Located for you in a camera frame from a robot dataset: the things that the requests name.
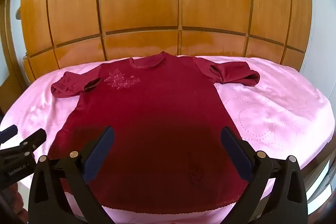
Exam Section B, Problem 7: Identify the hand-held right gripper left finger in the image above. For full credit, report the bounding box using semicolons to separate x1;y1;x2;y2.
28;126;116;224

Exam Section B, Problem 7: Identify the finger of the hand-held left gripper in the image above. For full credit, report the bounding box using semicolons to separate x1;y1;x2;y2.
17;128;47;157
0;125;18;146

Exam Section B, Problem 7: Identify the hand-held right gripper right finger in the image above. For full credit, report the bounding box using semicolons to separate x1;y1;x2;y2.
220;126;308;224

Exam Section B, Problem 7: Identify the dark red embroidered shirt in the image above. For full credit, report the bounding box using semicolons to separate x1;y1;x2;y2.
48;51;260;215

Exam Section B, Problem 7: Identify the pink bed sheet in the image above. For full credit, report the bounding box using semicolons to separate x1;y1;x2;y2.
0;55;332;224

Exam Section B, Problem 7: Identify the grey bed base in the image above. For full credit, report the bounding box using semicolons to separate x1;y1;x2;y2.
299;140;334;214

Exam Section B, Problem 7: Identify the brown wooden door frame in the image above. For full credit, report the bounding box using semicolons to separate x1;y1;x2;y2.
0;0;27;114

